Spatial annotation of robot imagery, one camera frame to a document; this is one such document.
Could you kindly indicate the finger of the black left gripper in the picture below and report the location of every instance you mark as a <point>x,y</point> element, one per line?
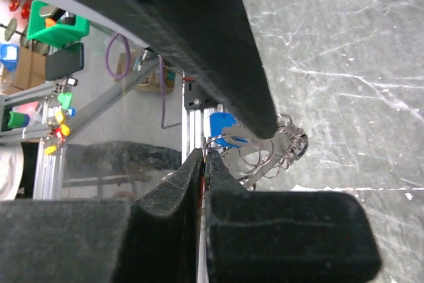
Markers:
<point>211,40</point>

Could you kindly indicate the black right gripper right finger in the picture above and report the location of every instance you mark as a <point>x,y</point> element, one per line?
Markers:
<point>292,236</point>

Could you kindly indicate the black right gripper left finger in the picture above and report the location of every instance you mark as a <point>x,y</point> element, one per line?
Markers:
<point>151,239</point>

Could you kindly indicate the green plastic bin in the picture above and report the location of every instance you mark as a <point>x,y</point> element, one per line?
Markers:
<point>59,34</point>

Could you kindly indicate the black smartphone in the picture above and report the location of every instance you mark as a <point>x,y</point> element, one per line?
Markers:
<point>65,62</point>

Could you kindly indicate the coloured key tags bunch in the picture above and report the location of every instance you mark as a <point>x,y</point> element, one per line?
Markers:
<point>59,129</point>

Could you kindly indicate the cardboard box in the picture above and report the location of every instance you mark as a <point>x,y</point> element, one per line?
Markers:
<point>30,72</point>

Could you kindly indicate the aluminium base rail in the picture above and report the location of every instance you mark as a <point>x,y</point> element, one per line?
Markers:
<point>197,107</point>

